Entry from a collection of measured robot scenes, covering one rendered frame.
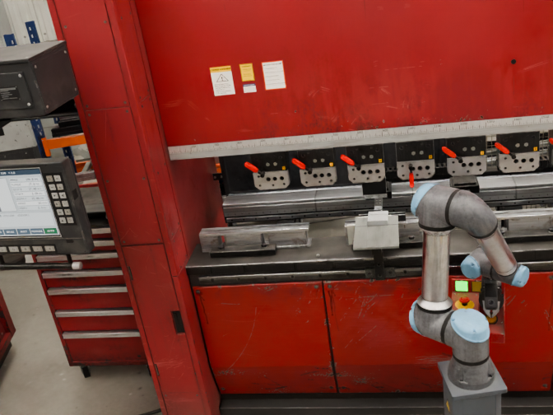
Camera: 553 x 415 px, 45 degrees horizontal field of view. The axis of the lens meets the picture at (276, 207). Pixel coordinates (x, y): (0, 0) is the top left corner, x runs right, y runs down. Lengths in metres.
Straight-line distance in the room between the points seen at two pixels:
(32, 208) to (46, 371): 1.86
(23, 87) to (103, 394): 2.02
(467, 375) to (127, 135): 1.52
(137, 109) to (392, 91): 0.99
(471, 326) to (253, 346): 1.27
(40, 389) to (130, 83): 2.07
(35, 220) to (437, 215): 1.39
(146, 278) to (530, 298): 1.62
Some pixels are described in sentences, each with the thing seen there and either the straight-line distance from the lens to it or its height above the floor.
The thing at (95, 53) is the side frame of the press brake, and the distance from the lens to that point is 2.62.
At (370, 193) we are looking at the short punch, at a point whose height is 1.11.
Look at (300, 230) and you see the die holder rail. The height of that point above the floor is 0.96.
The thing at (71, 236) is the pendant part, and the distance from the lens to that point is 2.47.
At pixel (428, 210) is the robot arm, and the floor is 1.36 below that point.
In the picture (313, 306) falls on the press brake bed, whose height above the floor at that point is 0.64.
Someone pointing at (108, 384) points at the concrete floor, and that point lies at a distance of 3.92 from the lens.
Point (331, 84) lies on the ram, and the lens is 2.65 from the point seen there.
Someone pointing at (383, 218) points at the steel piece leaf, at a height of 1.00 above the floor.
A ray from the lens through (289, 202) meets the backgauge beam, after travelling 3.17.
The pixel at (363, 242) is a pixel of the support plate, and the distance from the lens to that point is 2.69.
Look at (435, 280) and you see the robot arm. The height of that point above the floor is 1.12.
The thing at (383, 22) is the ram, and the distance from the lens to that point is 2.59.
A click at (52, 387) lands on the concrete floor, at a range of 4.06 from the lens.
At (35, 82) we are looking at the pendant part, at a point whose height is 1.86.
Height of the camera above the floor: 2.31
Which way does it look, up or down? 25 degrees down
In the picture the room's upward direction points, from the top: 9 degrees counter-clockwise
